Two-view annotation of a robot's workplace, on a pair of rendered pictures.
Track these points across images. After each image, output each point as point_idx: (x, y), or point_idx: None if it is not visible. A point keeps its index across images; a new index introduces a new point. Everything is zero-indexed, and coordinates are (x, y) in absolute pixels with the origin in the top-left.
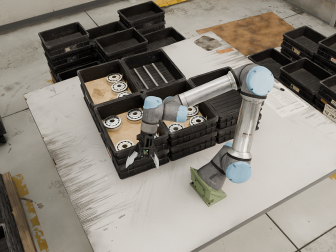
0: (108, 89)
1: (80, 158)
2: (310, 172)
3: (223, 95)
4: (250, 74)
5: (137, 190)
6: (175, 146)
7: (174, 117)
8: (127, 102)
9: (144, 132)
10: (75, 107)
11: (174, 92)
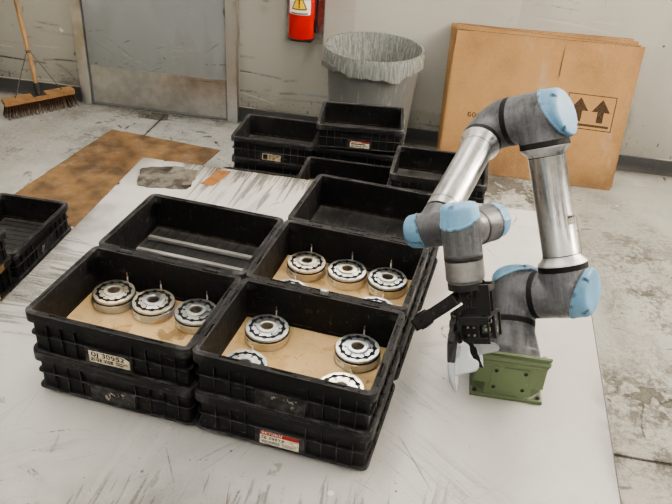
0: (125, 323)
1: (221, 501)
2: None
3: (350, 227)
4: (549, 102)
5: (413, 466)
6: (403, 338)
7: (502, 226)
8: (233, 312)
9: (474, 284)
10: (45, 418)
11: (278, 256)
